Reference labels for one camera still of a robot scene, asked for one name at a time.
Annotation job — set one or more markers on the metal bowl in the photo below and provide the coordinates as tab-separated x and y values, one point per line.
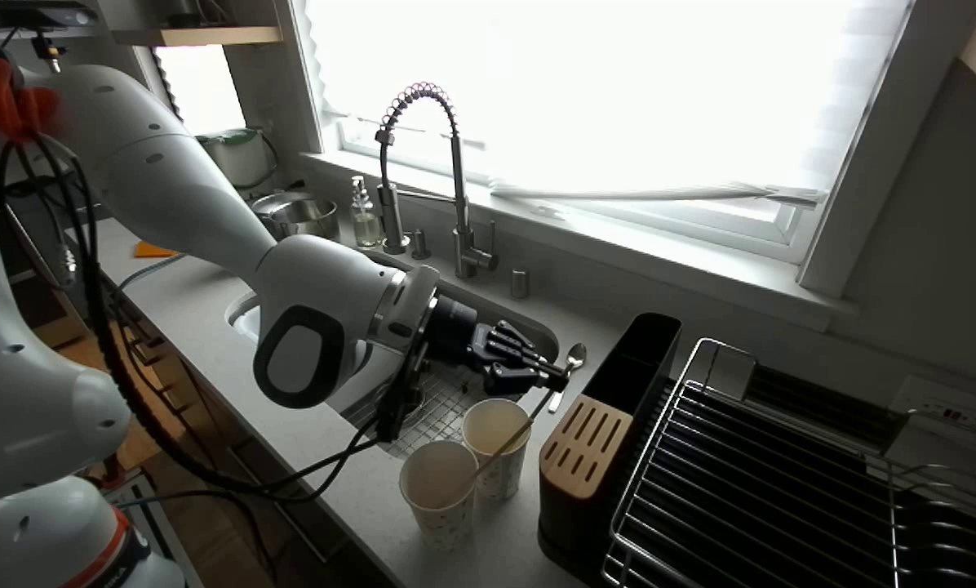
300	213

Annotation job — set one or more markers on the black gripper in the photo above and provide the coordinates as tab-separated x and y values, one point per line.
456	331

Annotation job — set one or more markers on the light wooden chopstick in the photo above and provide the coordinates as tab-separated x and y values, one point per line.
537	412
490	462

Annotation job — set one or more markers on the small metal sink fixture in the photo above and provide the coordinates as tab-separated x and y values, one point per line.
417	242

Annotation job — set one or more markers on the metal spoon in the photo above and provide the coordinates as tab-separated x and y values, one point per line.
577	354

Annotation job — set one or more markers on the stainless steel sink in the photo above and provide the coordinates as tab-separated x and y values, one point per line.
507	313

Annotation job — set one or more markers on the orange sponge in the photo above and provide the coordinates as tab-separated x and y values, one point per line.
150	249

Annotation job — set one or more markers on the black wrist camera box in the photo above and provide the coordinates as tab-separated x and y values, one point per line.
399	396

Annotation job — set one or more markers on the wooden shelf board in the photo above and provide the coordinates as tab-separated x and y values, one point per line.
226	35

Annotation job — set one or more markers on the clear soap bottle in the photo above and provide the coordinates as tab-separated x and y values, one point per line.
367	224

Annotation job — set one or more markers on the chrome spring kitchen faucet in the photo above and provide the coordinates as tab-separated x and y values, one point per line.
462	208

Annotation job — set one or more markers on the white window frame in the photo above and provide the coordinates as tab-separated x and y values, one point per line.
878	164

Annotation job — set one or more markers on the dark base cabinet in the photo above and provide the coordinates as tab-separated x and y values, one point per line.
236	542

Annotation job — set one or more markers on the patterned white paper cup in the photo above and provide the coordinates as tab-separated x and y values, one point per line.
437	478
488	419

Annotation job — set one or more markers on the white container green rim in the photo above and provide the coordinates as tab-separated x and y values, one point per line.
243	160

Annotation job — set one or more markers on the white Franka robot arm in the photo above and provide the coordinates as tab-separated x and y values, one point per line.
162	164

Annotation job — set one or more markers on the black caddy with wooden insert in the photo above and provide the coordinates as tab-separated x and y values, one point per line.
638	371

